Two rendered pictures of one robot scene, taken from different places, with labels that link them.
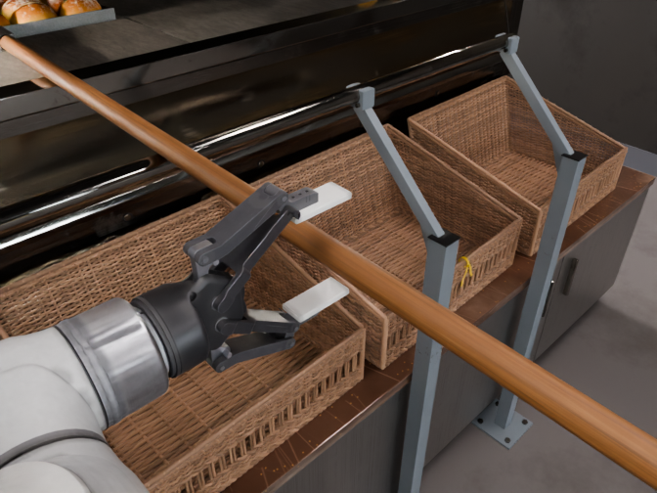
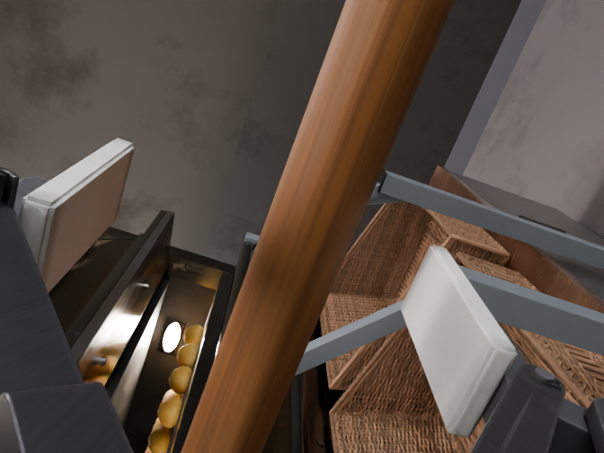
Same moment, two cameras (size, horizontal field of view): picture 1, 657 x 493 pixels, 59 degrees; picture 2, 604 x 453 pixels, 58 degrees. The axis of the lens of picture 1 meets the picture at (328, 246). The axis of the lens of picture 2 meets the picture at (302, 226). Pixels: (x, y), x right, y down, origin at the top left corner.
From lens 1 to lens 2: 0.46 m
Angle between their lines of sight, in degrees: 38
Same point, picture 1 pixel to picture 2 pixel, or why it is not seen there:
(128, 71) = not seen: outside the picture
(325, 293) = (434, 300)
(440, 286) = (527, 298)
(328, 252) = (279, 235)
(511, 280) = (539, 270)
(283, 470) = not seen: outside the picture
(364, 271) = (324, 87)
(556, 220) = (458, 206)
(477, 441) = not seen: outside the picture
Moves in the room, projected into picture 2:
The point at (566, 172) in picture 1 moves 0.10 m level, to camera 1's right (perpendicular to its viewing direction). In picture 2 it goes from (399, 189) to (405, 149)
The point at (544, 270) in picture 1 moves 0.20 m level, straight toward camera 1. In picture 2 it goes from (525, 227) to (590, 226)
